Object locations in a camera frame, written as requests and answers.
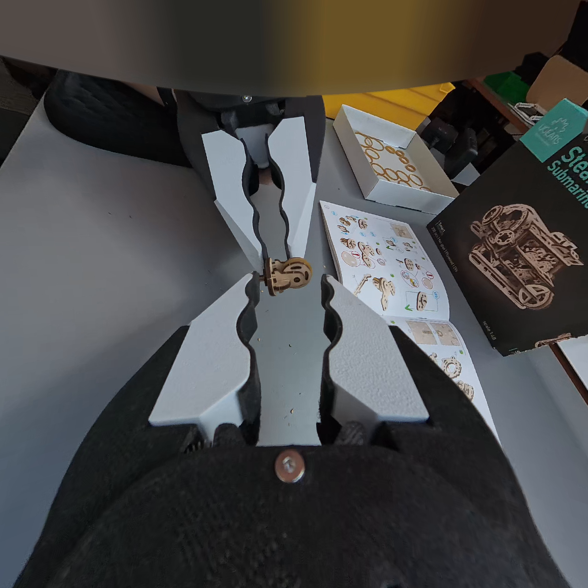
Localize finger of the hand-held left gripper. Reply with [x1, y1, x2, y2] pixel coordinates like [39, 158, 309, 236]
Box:
[201, 129, 272, 272]
[266, 116, 319, 262]

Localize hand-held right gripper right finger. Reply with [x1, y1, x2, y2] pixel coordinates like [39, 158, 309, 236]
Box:
[317, 275, 430, 444]

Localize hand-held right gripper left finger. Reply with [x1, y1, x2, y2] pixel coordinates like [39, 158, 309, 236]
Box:
[148, 271, 262, 445]

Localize small wooden gear assembly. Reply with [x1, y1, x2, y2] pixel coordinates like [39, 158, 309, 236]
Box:
[259, 256, 313, 297]

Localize grey desk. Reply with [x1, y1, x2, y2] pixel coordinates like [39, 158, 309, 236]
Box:
[0, 87, 588, 588]

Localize group of wooden rings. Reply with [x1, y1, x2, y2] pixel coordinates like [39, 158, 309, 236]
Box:
[356, 131, 432, 191]

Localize white cardboard tray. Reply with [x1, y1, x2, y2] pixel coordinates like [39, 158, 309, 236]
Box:
[332, 104, 460, 216]

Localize white instruction booklet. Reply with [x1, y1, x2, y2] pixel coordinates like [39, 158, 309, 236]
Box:
[319, 200, 502, 445]

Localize nested yellow plastic bins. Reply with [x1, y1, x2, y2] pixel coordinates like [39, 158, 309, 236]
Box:
[322, 82, 456, 131]

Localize black product box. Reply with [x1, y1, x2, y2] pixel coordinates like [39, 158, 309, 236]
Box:
[426, 97, 588, 356]

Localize black device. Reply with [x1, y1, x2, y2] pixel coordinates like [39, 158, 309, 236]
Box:
[420, 115, 481, 184]

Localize green plastic bin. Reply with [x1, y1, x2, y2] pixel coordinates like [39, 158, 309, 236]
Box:
[478, 71, 533, 104]

